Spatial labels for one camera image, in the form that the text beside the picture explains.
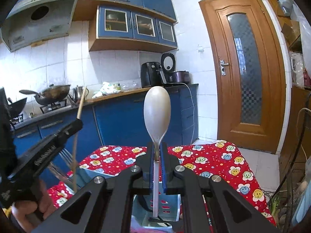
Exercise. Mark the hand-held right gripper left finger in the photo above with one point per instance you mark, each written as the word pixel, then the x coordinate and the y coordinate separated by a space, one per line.
pixel 150 172

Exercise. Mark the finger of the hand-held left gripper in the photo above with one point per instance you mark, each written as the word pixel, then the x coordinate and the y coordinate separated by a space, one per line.
pixel 68 132

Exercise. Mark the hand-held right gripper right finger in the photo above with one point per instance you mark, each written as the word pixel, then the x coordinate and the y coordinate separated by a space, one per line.
pixel 166 174

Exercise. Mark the large steel fork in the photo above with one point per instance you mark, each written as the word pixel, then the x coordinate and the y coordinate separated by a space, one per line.
pixel 66 157

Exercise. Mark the wooden chopstick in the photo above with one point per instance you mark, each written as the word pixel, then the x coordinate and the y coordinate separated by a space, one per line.
pixel 81 104

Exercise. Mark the light blue utensil holder box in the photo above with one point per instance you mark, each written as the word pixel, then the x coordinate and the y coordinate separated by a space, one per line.
pixel 170 213

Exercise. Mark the beige plastic spoon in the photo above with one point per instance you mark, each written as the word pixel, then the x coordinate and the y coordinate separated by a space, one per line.
pixel 157 111

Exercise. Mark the person's left hand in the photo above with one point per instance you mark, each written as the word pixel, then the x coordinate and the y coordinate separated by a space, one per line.
pixel 47 201

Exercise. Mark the gas stove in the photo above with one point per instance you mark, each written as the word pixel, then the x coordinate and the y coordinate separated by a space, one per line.
pixel 52 106

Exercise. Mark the steel kettle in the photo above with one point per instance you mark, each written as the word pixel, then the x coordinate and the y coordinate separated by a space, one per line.
pixel 77 93

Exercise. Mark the large brown wok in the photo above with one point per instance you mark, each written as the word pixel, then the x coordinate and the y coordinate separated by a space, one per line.
pixel 54 92

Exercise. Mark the blue kitchen base cabinets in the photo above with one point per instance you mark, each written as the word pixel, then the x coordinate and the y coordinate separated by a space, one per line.
pixel 116 121

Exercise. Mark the red floral tablecloth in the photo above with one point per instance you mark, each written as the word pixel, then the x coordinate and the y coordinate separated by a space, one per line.
pixel 218 160

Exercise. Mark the black wok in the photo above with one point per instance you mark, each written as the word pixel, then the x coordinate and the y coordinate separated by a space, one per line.
pixel 18 106

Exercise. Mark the white cloth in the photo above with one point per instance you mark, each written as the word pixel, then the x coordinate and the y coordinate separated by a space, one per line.
pixel 107 88

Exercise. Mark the black air fryer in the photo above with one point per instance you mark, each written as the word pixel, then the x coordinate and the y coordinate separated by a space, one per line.
pixel 149 75

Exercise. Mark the dark rice cooker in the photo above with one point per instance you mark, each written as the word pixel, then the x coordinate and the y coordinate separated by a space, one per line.
pixel 181 76

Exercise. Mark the grey range hood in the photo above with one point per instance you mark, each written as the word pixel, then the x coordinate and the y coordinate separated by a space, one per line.
pixel 36 31

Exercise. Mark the wooden door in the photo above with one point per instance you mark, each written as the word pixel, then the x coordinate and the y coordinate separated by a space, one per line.
pixel 218 77

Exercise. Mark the wooden shelf unit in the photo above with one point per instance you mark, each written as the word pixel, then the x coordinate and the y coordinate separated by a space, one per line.
pixel 291 34

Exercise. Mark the white hanging plastic bag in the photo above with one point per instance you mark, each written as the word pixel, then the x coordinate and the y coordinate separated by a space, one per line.
pixel 306 29

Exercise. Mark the blue glass-door wall cabinet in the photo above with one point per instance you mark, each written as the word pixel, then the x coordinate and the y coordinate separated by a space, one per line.
pixel 131 41

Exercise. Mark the white wall switch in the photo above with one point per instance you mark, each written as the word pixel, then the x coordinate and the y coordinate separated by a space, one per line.
pixel 201 48

